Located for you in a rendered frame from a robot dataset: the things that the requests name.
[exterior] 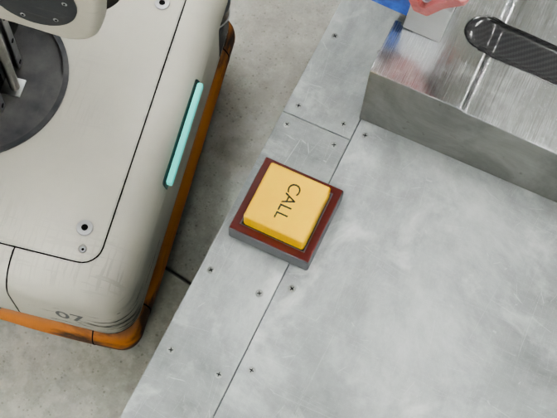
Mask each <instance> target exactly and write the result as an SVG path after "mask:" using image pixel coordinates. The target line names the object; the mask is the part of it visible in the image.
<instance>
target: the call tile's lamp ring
mask: <svg viewBox="0 0 557 418"><path fill-rule="evenodd" d="M271 163H276V164H278V165H279V166H282V167H284V168H287V169H289V170H291V171H293V172H296V173H298V174H300V175H303V176H304V177H307V178H310V179H312V180H313V181H316V182H319V183H321V184H323V185H325V186H327V187H330V189H331V191H330V193H332V194H333V195H332V198H331V200H330V202H329V203H328V205H327V208H326V210H325V211H324V213H323V215H322V218H321V220H320V222H319V224H318V226H317V229H316V230H315V232H314V234H313V236H312V239H311V240H310V242H309V244H308V247H307V249H306V250H305V252H304V253H303V252H301V251H300V250H296V249H294V248H293V247H291V246H288V245H285V244H284V243H281V242H279V241H276V240H275V239H272V238H270V237H268V236H265V235H263V234H261V233H259V232H257V231H254V230H252V229H250V228H248V227H246V226H243V225H241V224H240V222H241V220H242V218H243V216H244V214H245V212H246V210H247V208H248V206H249V204H250V202H251V200H252V198H253V196H254V194H255V193H256V191H257V189H258V187H259V185H260V183H261V181H262V179H263V178H264V175H265V173H266V172H267V170H268V168H269V165H270V164H271ZM342 192H343V191H342V190H341V189H338V188H336V187H334V186H331V185H329V184H327V183H324V182H322V181H320V180H317V179H316V178H314V177H310V176H308V175H307V174H304V173H301V172H299V171H297V170H295V169H293V168H290V167H288V166H286V165H283V164H282V163H278V162H276V161H274V160H273V159H270V158H267V157H266V159H265V160H264V163H263V164H262V166H261V168H260V170H259V172H258V174H257V176H256V178H255V179H254V181H253V183H252V185H251V187H250V189H249V191H248V193H247V194H246V196H245V199H244V200H243V202H242V204H241V206H240V208H239V210H238V211H237V213H236V215H235V218H234V220H233V221H232V223H231V224H230V228H232V229H234V230H236V231H238V232H241V233H243V234H245V235H247V236H250V237H252V238H254V239H256V240H258V241H261V242H263V243H265V244H267V245H270V246H272V247H274V248H276V249H278V250H281V251H283V252H285V253H287V254H289V255H292V256H294V257H296V258H298V259H300V260H303V261H305V262H307V263H308V262H309V260H310V258H311V256H312V253H313V252H314V250H315V248H316V246H317V243H318V242H319V239H320V237H321V235H322V233H323V231H324V229H325V227H326V225H327V223H328V221H329V219H330V217H331V215H332V213H333V211H334V209H335V206H336V204H337V202H338V200H339V198H340V196H341V194H342Z"/></svg>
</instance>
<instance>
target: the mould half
mask: <svg viewBox="0 0 557 418"><path fill-rule="evenodd" d="M480 16H484V17H496V18H498V19H500V20H502V21H503V22H504V23H505V24H508V25H510V26H512V27H515V28H518V29H520V30H522V31H524V32H527V33H530V34H531V35H533V36H537V37H539V38H540V39H542V40H545V41H547V42H549V43H552V44H554V45H556V46H557V0H469V1H468V3H467V4H466V5H465V6H461V7H456V10H455V12H454V14H453V16H452V18H451V20H450V22H449V24H448V27H447V29H446V31H445V33H444V34H443V37H442V39H441V41H440V42H436V41H434V40H431V39H429V38H427V37H426V36H422V35H420V34H418V33H416V32H413V31H411V30H409V29H407V28H405V27H403V26H401V23H402V22H399V21H396V20H395V22H394V24H393V26H392V28H391V29H390V32H389V34H388V36H387V37H386V39H385V42H384V44H383V46H382V47H381V49H380V52H379V54H378V56H377V57H376V59H375V62H374V64H373V66H372V67H371V70H370V74H369V77H368V81H367V85H366V92H365V95H364V99H363V103H362V106H361V113H360V119H363V120H365V121H367V122H369V123H372V124H374V125H377V126H379V127H381V128H383V129H386V130H389V131H390V132H392V133H395V134H398V135H400V136H402V137H404V138H407V139H410V140H412V141H414V142H416V143H419V144H422V145H423V146H425V147H428V148H431V149H433V150H435V151H437V152H440V153H442V154H445V155H447V156H449V157H451V158H454V159H457V160H458V161H460V162H463V163H466V164H468V165H470V166H472V167H475V168H477V169H480V170H482V171H483V172H486V173H489V174H491V175H493V176H496V177H499V178H501V179H503V180H505V181H508V182H510V183H513V184H515V185H517V186H519V187H522V188H524V189H526V190H528V191H531V192H533V193H536V194H538V195H540V196H542V197H545V198H548V199H550V200H551V201H554V202H557V86H555V85H552V84H551V83H549V82H546V81H544V80H542V79H540V78H537V77H535V76H533V75H531V74H528V73H526V72H524V71H523V70H519V69H517V68H515V67H513V66H510V65H507V64H506V63H504V62H501V61H499V60H496V59H494V58H491V57H490V56H488V55H487V54H486V53H484V52H482V51H479V50H478V49H477V48H476V47H474V46H472V45H471V44H470V43H469V41H468V40H467V38H466V35H465V29H466V25H467V24H468V22H470V21H471V20H472V19H473V18H475V17H480Z"/></svg>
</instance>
